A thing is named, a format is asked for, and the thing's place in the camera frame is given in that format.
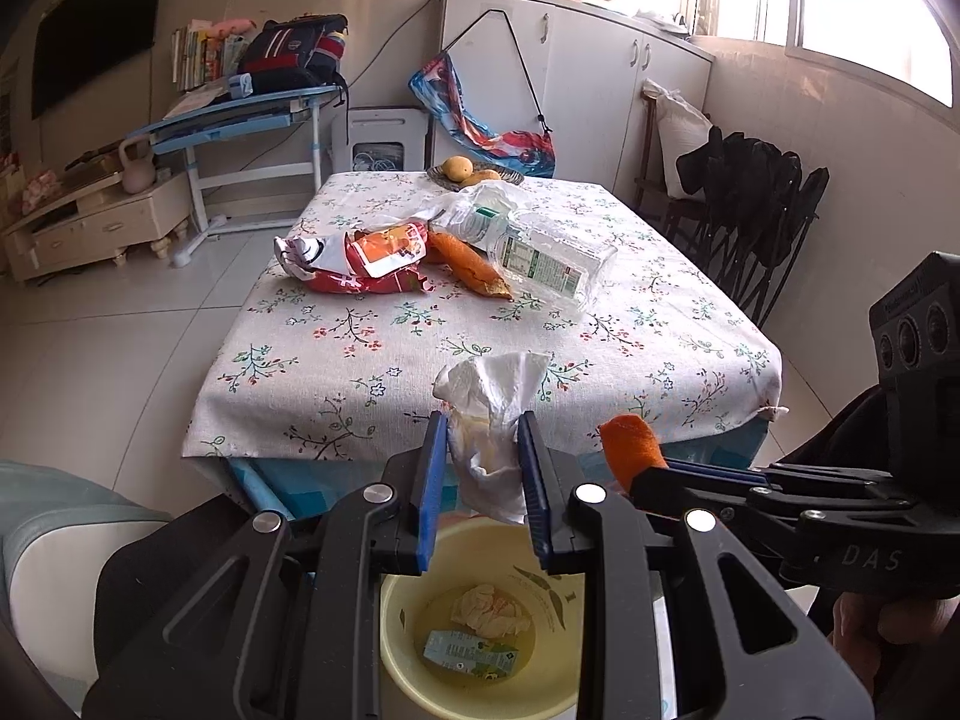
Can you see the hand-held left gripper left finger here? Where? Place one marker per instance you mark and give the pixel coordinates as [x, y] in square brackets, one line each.
[430, 480]

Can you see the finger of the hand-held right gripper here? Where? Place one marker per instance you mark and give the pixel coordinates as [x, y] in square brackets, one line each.
[720, 472]
[675, 491]

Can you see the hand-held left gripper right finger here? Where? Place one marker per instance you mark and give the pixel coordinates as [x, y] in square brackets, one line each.
[535, 487]

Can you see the white tissue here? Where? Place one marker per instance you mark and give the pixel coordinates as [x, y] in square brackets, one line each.
[491, 420]

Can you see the yellow plastic basin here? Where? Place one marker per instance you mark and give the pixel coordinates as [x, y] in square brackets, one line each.
[450, 690]

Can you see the long orange sweet potato piece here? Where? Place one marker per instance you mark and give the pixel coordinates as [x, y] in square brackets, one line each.
[472, 266]

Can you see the red white snack bag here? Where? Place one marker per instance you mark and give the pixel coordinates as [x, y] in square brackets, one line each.
[330, 281]

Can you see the clear plastic bottle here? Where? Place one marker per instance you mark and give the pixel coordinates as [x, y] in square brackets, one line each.
[540, 251]

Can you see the person's right hand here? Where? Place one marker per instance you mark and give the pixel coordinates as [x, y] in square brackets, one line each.
[892, 626]

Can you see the blue table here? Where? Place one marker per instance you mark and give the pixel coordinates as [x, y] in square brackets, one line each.
[330, 476]

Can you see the floral tablecloth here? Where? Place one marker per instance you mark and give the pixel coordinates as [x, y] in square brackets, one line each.
[420, 360]

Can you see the beige crumpled tissue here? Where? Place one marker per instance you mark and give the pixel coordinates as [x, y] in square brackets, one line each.
[491, 611]

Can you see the green drink carton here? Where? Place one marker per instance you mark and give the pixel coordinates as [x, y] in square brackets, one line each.
[469, 652]

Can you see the black folding chairs with jacket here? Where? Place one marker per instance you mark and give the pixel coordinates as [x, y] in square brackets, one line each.
[750, 180]

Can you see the oblong yellow fruit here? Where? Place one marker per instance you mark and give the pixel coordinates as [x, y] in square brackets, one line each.
[484, 177]

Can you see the woven fruit plate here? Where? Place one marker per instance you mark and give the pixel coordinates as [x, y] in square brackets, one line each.
[514, 178]

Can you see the round yellow fruit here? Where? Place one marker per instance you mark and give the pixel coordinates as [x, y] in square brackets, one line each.
[456, 169]

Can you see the white box appliance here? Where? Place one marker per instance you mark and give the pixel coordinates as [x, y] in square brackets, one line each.
[381, 135]

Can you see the colourful printed bag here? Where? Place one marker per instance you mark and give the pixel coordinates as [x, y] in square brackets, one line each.
[480, 127]

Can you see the teal white armchair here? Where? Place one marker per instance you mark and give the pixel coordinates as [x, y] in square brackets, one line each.
[52, 540]

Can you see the white cabinet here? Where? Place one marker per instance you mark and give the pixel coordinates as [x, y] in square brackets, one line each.
[592, 82]

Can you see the blue study desk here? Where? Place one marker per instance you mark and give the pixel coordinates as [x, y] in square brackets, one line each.
[225, 109]

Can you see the pink kettlebell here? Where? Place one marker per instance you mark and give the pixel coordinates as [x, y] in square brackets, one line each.
[137, 172]

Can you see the cream television cabinet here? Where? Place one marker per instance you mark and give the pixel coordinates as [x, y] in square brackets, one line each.
[90, 225]

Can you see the small light blue box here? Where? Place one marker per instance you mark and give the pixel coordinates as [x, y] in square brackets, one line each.
[240, 85]

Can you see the white papers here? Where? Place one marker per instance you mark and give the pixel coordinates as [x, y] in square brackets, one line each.
[195, 99]

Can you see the dark striped backpack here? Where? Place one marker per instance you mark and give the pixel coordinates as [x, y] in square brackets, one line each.
[296, 52]

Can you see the row of books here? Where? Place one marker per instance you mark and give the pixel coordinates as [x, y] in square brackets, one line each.
[196, 52]

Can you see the pink plush toy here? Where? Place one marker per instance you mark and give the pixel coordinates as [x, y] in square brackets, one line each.
[232, 27]

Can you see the black wall television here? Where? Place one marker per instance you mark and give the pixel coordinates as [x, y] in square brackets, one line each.
[97, 22]

